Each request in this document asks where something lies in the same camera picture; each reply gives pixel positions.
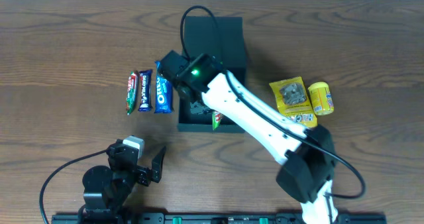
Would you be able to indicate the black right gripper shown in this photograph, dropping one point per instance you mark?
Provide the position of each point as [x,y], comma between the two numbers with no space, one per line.
[197,106]

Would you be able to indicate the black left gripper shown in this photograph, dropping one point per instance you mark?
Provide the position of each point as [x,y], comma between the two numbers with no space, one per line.
[146,175]

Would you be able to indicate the blue Oreo cookie pack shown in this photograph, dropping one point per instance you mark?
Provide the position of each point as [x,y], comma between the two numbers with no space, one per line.
[164,94]

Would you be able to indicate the Haribo worms candy bag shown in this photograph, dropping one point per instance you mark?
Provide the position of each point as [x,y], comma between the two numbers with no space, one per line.
[216,119]

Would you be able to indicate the yellow Hacks candy bag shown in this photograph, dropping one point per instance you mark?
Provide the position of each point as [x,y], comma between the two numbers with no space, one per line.
[292,101]

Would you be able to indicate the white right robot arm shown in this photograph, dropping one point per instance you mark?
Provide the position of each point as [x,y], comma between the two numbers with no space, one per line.
[306,156]

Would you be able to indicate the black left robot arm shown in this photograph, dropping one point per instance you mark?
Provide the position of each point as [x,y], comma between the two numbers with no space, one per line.
[106,188]

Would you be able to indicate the blue Dairy Milk bar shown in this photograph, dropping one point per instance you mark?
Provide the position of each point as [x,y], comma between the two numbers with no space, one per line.
[145,98]

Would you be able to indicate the red green KitKat bar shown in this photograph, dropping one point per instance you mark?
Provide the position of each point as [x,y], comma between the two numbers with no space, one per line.
[131,92]

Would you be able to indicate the black open box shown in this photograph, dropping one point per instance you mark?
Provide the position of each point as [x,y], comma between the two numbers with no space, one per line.
[226,42]

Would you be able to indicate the yellow plastic jar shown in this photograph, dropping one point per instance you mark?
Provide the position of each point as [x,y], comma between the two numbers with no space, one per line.
[321,98]

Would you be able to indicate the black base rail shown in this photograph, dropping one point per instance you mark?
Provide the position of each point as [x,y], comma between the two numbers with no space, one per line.
[279,218]

